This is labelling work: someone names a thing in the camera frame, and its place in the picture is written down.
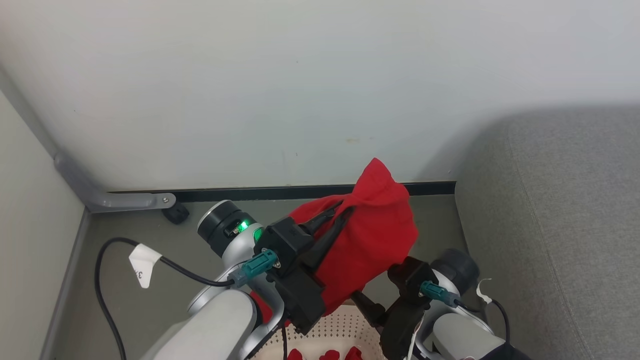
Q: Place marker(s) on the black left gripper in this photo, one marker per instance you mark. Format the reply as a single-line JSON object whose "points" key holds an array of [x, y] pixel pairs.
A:
{"points": [[302, 300]]}

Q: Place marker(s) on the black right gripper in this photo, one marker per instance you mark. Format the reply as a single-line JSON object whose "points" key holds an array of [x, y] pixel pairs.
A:
{"points": [[402, 330]]}

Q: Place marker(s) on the red garment with white print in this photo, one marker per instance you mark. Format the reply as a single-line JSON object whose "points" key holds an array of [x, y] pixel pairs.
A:
{"points": [[370, 235]]}

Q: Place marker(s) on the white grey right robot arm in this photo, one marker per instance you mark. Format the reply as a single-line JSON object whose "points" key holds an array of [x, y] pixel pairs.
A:
{"points": [[460, 335]]}

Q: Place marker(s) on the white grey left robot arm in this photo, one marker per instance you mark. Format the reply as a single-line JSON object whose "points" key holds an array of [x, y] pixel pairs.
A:
{"points": [[220, 325]]}

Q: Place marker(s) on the cream perforated laundry basket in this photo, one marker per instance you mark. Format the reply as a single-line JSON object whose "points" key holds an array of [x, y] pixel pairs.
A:
{"points": [[335, 330]]}

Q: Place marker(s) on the black baseboard strip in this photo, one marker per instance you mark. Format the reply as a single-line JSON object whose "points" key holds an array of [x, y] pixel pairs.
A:
{"points": [[280, 192]]}

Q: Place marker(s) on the crumpled red fabric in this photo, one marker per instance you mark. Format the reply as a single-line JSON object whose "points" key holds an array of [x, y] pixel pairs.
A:
{"points": [[330, 355]]}

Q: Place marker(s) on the grey fabric sofa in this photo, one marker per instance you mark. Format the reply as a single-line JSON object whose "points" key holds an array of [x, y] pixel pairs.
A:
{"points": [[550, 225]]}

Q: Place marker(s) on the grey metal partition foot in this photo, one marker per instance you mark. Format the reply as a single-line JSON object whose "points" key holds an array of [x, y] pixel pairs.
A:
{"points": [[100, 199]]}

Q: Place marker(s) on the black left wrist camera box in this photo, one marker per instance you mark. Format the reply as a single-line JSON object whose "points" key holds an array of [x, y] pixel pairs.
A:
{"points": [[285, 242]]}

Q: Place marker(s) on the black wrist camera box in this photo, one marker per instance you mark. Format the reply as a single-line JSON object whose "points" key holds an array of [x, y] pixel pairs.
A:
{"points": [[285, 242], [410, 277]]}

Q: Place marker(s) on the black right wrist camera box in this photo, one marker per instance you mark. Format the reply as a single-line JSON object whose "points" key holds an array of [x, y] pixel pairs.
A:
{"points": [[410, 277]]}

